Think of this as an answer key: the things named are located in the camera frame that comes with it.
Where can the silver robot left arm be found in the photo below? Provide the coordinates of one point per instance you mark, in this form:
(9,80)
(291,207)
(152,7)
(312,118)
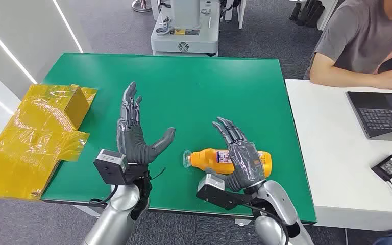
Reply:
(114,219)

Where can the black boot-shaped object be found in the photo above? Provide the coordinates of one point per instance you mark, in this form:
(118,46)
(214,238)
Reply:
(295,10)
(312,13)

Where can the yellow taped cardboard box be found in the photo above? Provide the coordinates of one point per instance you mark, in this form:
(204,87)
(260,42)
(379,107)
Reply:
(30,142)

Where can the person's right hand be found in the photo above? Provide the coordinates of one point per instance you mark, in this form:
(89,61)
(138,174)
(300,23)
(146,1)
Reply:
(387,80)

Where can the white cabinet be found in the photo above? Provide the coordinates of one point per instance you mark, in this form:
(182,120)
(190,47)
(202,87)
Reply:
(328,13)

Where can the green table mat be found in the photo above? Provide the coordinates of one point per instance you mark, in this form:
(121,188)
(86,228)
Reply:
(199,88)

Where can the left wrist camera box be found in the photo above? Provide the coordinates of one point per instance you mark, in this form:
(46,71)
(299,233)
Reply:
(109,169)

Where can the black power adapter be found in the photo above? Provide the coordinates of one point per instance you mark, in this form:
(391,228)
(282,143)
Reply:
(390,166)

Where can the white machine with column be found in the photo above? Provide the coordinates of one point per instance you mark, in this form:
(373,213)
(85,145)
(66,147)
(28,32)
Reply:
(186,37)

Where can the chrome chair base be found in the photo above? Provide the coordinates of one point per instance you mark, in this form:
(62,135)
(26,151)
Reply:
(141,6)

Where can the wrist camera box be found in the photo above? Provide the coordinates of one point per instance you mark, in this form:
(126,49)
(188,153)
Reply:
(216,197)
(109,169)

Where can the white wall light strip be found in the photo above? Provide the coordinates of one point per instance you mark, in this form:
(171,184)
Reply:
(10,51)

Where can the person's right forearm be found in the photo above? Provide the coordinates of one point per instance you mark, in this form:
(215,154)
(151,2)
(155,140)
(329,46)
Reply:
(344,79)

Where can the dark grey laptop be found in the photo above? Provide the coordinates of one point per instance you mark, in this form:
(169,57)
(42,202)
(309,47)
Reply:
(385,118)

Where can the white upright panel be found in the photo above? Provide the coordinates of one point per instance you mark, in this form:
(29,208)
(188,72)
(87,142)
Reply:
(241,13)

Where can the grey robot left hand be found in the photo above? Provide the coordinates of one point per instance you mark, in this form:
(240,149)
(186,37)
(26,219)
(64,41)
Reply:
(131,142)

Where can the orange juice bottle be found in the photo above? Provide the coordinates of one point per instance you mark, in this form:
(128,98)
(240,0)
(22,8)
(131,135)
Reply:
(206,160)

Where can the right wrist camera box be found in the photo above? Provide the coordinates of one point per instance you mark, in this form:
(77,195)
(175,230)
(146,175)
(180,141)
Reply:
(216,197)

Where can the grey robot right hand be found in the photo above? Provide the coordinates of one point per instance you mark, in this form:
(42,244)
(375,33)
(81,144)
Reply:
(245,162)

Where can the person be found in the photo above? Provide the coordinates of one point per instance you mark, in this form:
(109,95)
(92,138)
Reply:
(351,37)

